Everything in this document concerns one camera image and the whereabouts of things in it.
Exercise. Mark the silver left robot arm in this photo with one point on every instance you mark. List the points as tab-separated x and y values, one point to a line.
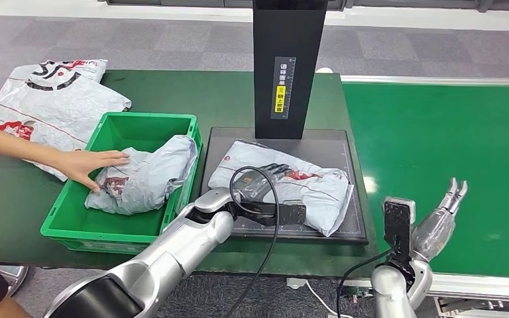
180	250

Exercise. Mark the grey parcel bag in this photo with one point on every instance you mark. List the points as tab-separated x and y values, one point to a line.
149	175
320	197

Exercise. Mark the green conveyor belt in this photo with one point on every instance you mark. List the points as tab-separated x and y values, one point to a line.
456	140

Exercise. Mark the white bag black face print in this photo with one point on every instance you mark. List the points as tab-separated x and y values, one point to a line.
65	71

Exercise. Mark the black label with yellow mark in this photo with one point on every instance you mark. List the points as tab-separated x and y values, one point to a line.
283	74

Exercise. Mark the person's hand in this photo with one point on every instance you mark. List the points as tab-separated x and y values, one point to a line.
83	164

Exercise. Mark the round chrome base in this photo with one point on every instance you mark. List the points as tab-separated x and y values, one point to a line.
17	276

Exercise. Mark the large white bag red print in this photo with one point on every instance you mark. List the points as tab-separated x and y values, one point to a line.
61	114

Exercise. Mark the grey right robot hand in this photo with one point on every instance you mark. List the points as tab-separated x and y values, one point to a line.
432	232

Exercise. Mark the green plastic crate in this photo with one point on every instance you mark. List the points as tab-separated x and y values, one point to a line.
118	228

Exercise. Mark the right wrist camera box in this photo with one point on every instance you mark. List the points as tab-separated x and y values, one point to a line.
397	228

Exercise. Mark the black inbound scanner machine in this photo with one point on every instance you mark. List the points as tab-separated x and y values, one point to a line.
289	44

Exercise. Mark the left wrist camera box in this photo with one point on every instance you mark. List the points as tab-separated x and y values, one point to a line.
292	214

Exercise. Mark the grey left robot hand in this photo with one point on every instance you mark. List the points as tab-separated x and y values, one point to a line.
254	184

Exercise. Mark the person's forearm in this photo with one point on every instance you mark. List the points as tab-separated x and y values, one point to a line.
8	142

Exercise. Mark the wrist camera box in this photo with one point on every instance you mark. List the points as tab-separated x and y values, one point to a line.
292	214
397	228

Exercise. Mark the small white round object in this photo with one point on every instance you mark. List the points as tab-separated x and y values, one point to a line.
324	70

